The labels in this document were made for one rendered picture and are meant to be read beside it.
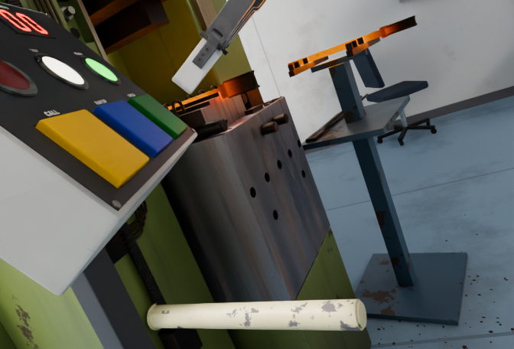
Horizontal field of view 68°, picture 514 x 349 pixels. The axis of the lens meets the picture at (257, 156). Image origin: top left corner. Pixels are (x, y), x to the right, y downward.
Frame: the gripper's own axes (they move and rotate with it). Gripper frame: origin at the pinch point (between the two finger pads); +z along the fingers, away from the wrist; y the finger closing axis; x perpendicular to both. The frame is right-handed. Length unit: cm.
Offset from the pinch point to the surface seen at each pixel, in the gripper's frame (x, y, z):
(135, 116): 1.0, -8.9, 7.9
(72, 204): -2.2, -26.9, 10.0
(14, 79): 8.3, -19.9, 8.3
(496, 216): -135, 115, -23
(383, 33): -30, 75, -38
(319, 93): -70, 335, -23
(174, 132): -3.1, -3.5, 8.0
